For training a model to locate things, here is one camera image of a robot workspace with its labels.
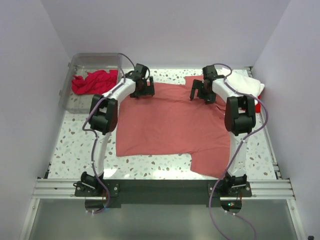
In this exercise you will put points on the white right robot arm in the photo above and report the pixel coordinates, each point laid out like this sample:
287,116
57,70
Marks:
239,121

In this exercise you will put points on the salmon pink t shirt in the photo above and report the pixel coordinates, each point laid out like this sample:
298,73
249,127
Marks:
170,123

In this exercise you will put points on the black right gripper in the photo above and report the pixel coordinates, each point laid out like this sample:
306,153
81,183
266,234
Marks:
209,99

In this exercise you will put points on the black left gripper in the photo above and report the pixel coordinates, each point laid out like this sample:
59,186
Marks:
148,90

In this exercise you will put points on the clear plastic bin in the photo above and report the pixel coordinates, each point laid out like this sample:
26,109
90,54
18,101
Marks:
81,64

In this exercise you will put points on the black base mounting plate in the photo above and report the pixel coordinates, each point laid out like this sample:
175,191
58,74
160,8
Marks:
147,192

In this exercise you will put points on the crumpled red t shirt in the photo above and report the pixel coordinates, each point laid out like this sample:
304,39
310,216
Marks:
95,83

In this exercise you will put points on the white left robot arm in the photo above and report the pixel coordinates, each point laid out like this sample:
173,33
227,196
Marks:
103,119

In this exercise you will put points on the folded white t shirt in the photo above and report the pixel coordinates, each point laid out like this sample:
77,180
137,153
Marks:
242,83

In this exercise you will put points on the folded red t shirt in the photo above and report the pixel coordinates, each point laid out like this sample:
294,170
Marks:
257,104

